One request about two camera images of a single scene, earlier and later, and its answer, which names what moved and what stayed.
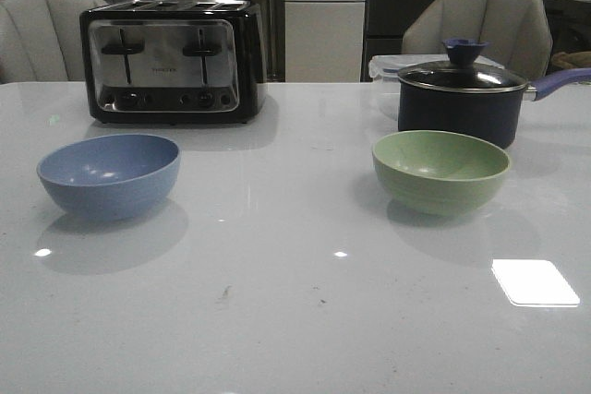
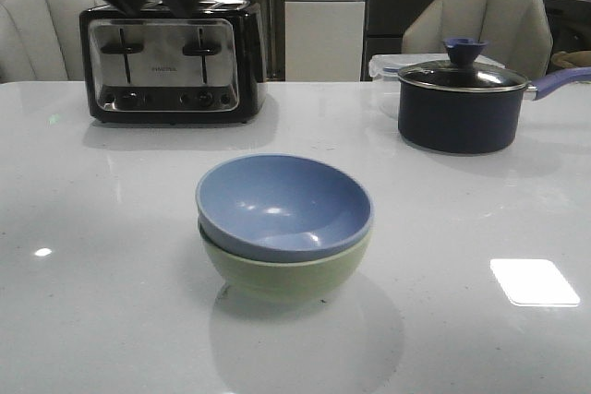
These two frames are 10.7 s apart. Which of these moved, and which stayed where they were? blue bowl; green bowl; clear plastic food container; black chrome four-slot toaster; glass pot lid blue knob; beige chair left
Moved: blue bowl; green bowl
Stayed: black chrome four-slot toaster; clear plastic food container; glass pot lid blue knob; beige chair left
